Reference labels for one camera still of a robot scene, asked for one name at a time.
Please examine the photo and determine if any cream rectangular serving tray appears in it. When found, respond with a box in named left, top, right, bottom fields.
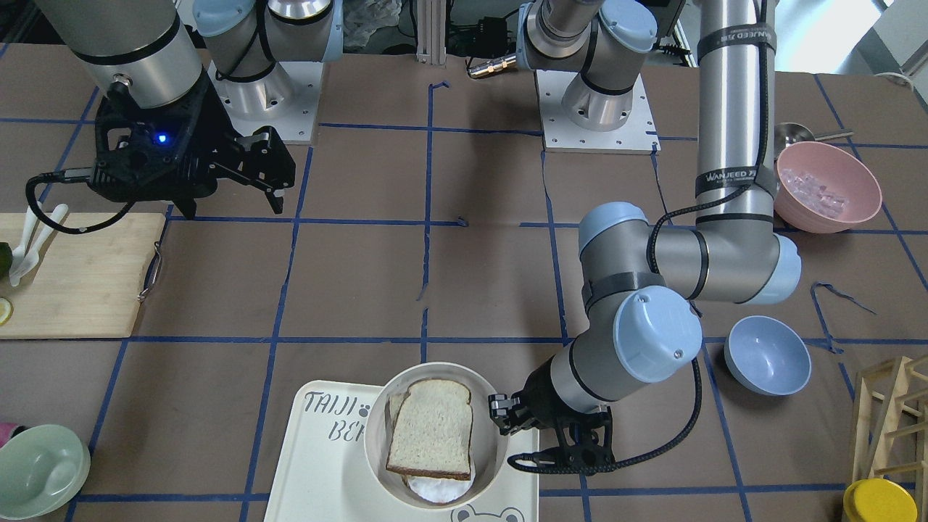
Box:
left=265, top=381, right=538, bottom=521

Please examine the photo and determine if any pink folded cloth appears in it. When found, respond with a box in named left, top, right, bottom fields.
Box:
left=0, top=422, right=28, bottom=447

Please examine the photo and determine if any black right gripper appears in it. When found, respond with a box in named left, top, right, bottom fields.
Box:
left=89, top=72, right=296, bottom=219

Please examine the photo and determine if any light green bowl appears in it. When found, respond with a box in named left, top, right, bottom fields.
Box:
left=1, top=424, right=91, bottom=520

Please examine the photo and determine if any blue bowl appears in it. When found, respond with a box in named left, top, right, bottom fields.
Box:
left=724, top=316, right=812, bottom=397

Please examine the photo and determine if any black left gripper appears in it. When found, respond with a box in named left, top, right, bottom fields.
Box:
left=488, top=362, right=616, bottom=476

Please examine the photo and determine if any bread slice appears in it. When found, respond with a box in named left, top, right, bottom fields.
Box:
left=385, top=391, right=408, bottom=445
left=385, top=378, right=473, bottom=480

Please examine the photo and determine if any yellow lid container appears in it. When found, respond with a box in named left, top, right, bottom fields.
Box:
left=842, top=478, right=919, bottom=521

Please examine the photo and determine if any wooden cutting board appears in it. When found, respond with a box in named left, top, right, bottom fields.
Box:
left=1, top=212, right=165, bottom=339

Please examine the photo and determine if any metal ladle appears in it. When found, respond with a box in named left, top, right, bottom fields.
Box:
left=774, top=123, right=855, bottom=151

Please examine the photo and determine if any fried egg toy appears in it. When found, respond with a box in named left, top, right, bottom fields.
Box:
left=403, top=476, right=474, bottom=505

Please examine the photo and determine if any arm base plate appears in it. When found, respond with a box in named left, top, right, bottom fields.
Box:
left=208, top=62, right=325, bottom=144
left=536, top=70, right=662, bottom=154

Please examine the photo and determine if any green avocado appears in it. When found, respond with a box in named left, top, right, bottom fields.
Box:
left=0, top=241, right=13, bottom=281

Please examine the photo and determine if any wooden rack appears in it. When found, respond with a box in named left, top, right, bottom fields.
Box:
left=850, top=356, right=927, bottom=498

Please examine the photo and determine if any pink bowl with ice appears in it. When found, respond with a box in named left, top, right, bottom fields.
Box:
left=774, top=142, right=884, bottom=233

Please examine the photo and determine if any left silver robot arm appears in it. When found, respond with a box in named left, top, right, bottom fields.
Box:
left=489, top=1, right=801, bottom=476

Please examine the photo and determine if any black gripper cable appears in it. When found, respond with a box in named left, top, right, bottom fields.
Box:
left=507, top=0, right=776, bottom=473

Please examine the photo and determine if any white round plate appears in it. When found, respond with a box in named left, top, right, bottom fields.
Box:
left=364, top=361, right=508, bottom=511

